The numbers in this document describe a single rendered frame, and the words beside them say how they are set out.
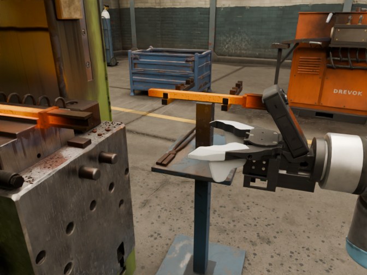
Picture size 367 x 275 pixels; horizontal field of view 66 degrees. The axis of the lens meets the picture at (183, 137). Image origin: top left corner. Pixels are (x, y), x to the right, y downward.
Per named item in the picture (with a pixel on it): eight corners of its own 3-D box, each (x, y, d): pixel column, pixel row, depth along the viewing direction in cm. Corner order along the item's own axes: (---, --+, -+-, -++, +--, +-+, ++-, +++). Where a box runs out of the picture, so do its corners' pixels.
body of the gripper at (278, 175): (238, 187, 47) (317, 199, 44) (242, 139, 44) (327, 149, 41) (243, 166, 54) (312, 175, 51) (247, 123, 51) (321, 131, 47)
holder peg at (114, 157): (119, 161, 71) (118, 151, 70) (113, 166, 69) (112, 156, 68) (104, 159, 72) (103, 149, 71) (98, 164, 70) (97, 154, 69)
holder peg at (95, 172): (101, 177, 64) (100, 166, 63) (95, 183, 62) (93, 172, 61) (86, 174, 65) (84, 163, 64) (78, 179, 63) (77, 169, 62)
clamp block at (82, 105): (102, 123, 80) (100, 100, 77) (84, 133, 72) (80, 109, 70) (66, 118, 83) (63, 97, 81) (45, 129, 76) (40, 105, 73)
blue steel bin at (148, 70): (211, 91, 500) (213, 48, 472) (196, 102, 432) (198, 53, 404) (151, 85, 541) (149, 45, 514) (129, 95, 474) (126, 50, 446)
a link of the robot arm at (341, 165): (367, 149, 38) (351, 126, 47) (327, 145, 40) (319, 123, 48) (352, 205, 42) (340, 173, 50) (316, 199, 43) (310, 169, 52)
